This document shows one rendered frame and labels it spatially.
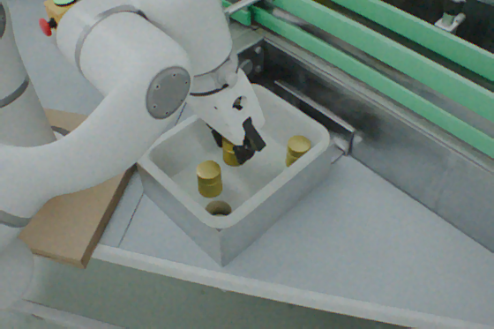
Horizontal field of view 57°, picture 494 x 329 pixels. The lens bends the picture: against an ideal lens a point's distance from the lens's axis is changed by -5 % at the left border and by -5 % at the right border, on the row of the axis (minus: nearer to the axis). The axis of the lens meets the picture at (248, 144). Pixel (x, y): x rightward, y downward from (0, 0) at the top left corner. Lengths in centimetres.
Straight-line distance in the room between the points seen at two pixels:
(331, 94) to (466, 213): 25
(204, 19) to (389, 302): 41
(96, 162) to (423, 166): 45
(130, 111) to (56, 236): 35
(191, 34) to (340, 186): 38
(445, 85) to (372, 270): 26
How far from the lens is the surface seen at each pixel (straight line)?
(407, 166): 70
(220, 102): 50
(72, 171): 39
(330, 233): 67
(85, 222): 68
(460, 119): 63
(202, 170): 65
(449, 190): 68
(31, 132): 68
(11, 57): 62
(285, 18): 74
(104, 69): 39
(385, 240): 68
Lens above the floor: 131
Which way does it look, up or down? 47 degrees down
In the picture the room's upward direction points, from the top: straight up
